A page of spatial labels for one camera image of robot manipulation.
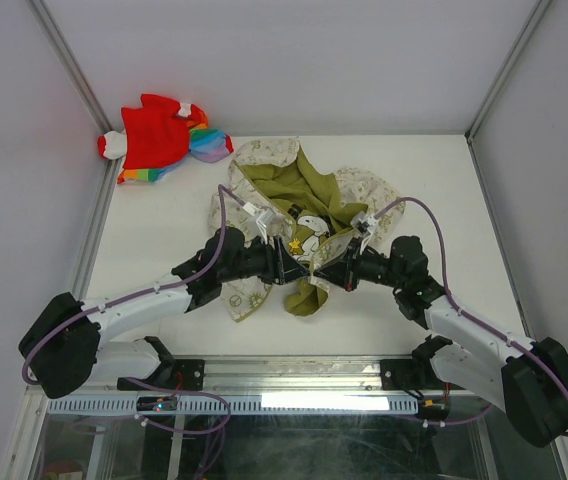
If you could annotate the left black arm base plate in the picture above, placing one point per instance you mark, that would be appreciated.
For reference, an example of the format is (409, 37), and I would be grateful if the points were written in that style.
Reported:
(174, 375)

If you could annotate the cream green printed jacket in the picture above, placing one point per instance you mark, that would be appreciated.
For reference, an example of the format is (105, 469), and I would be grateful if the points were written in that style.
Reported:
(312, 211)

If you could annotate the aluminium front rail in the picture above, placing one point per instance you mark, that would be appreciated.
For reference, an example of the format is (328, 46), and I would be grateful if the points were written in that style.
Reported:
(289, 372)

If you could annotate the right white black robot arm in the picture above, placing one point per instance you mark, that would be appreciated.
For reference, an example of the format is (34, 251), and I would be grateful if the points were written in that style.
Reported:
(524, 378)

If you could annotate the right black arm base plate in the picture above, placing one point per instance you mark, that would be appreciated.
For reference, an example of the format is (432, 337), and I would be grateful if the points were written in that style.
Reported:
(408, 374)

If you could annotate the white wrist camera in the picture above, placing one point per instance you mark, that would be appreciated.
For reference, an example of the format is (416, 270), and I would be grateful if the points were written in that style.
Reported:
(258, 221)
(364, 225)

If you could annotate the left aluminium corner post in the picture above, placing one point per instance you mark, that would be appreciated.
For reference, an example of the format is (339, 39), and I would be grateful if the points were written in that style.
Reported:
(65, 55)

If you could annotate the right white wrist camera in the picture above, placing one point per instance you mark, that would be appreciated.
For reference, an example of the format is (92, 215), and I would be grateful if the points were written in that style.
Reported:
(364, 225)

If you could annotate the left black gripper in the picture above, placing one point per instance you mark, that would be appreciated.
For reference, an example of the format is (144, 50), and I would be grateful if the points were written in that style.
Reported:
(279, 267)

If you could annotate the aluminium corner post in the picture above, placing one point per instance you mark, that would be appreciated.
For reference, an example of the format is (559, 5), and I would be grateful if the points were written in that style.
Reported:
(65, 55)
(505, 71)

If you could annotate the grey slotted cable duct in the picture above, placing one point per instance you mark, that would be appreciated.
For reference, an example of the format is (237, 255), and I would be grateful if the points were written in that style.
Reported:
(273, 403)

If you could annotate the right aluminium corner post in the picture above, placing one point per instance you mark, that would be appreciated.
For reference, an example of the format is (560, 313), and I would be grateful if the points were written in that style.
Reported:
(505, 71)

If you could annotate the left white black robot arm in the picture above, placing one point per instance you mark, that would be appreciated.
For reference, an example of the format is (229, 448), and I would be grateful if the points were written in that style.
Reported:
(76, 342)

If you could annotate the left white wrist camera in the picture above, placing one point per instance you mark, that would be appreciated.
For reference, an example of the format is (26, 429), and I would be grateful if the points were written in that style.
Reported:
(258, 221)

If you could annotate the red rainbow striped garment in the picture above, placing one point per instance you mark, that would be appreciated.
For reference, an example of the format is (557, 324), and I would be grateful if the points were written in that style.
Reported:
(158, 135)

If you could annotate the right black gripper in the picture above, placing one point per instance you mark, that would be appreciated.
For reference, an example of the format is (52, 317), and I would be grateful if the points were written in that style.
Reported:
(344, 271)

